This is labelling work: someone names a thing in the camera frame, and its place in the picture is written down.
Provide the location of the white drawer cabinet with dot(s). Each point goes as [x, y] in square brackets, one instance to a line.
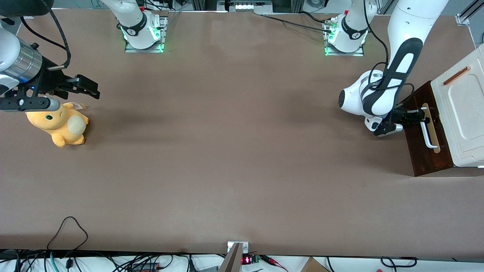
[463, 113]

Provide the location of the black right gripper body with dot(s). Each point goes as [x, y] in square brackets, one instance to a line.
[49, 80]

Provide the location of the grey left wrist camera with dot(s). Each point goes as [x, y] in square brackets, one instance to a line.
[387, 130]

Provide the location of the metal base plate right arm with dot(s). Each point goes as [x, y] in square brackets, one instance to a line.
[130, 47]

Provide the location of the white power strip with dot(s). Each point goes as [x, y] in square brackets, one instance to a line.
[249, 5]

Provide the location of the paper tag on plush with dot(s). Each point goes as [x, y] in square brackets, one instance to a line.
[78, 106]

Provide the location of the red clip leads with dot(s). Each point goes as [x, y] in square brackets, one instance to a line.
[274, 261]

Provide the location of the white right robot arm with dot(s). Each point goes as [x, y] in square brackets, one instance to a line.
[140, 22]

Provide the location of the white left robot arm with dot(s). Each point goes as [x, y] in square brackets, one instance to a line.
[406, 26]

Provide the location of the aluminium frame profile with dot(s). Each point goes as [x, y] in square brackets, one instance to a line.
[469, 13]

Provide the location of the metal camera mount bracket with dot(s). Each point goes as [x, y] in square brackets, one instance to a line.
[245, 246]

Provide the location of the orange plush toy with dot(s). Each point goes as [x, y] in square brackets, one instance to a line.
[60, 126]

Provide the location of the black orange device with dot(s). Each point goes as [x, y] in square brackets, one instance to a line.
[145, 268]

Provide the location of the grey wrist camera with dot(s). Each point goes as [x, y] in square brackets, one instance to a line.
[387, 130]
[26, 104]

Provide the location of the brown cardboard piece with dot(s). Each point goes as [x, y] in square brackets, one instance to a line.
[314, 265]

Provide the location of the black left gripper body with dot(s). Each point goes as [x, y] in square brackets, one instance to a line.
[404, 114]

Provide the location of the grey camera pole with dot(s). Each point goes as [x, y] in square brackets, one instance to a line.
[230, 260]

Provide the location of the metal base plate left arm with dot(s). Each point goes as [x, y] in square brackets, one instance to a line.
[359, 53]

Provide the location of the red LED display module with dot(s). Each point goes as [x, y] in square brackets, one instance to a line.
[247, 260]

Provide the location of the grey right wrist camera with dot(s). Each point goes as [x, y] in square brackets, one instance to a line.
[26, 104]

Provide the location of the dark brown wooden drawer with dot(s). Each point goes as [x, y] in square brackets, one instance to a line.
[427, 158]

